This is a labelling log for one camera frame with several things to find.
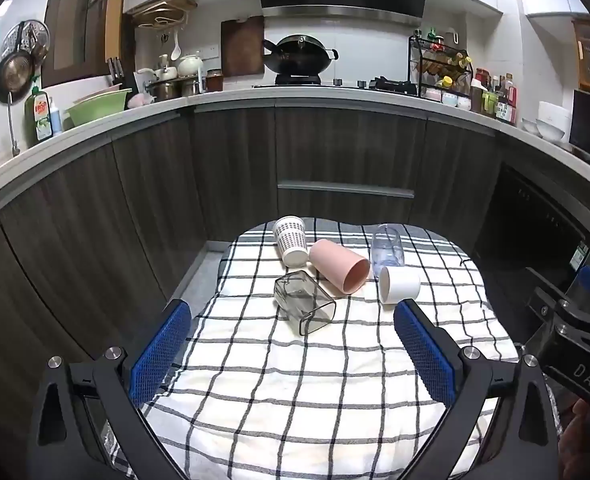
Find green dish soap bottle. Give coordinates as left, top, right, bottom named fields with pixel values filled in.
left=23, top=75, right=55, bottom=142

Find dark wood base cabinets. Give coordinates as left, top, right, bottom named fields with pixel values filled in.
left=0, top=102, right=506, bottom=480

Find black wire spice rack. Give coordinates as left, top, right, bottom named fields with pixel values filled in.
left=407, top=29, right=475, bottom=112

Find hanging steel frying pan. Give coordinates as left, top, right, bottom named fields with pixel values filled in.
left=0, top=52, right=36, bottom=157

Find plain white cup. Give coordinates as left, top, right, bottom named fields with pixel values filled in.
left=378, top=266, right=421, bottom=305

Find black wok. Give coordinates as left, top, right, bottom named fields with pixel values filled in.
left=262, top=34, right=340, bottom=77

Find group of condiment bottles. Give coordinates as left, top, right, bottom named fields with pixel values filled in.
left=470, top=67, right=519, bottom=126

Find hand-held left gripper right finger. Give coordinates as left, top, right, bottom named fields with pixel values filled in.
left=393, top=298, right=561, bottom=480

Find dark wooden cutting board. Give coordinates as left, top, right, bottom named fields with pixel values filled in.
left=220, top=15, right=266, bottom=79

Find white teapot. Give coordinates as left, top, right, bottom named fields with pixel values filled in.
left=176, top=53, right=206, bottom=79

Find grey transparent square cup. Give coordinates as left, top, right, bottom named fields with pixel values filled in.
left=273, top=270, right=337, bottom=336

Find knife block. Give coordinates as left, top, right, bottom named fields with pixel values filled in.
left=106, top=55, right=126, bottom=89

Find clear glass cup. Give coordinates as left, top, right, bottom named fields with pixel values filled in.
left=369, top=223, right=406, bottom=279

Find black white checked cloth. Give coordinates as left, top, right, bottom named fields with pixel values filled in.
left=109, top=217, right=526, bottom=480

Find gas stove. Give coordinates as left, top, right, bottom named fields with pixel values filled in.
left=251, top=74, right=422, bottom=96

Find stack of white bowls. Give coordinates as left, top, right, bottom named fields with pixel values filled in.
left=520, top=101, right=572, bottom=142

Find green plastic basin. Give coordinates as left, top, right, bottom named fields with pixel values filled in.
left=64, top=87, right=134, bottom=128

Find hanging steel strainer plate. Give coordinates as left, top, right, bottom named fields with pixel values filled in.
left=0, top=19, right=51, bottom=69

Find white dotted cup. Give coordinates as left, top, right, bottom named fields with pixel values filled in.
left=272, top=216, right=310, bottom=268

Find dark framed window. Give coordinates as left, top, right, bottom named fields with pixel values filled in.
left=41, top=0, right=128, bottom=89

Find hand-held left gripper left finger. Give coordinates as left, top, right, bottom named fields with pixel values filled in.
left=25, top=299, right=193, bottom=480

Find steel pot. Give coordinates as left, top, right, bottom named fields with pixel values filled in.
left=144, top=79, right=184, bottom=102

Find built-in black dishwasher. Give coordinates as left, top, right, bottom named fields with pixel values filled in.
left=474, top=164, right=590, bottom=313

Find pink cup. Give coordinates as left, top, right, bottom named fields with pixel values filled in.
left=309, top=239, right=371, bottom=295

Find person's right hand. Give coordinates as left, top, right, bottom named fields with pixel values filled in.
left=558, top=396, right=590, bottom=480

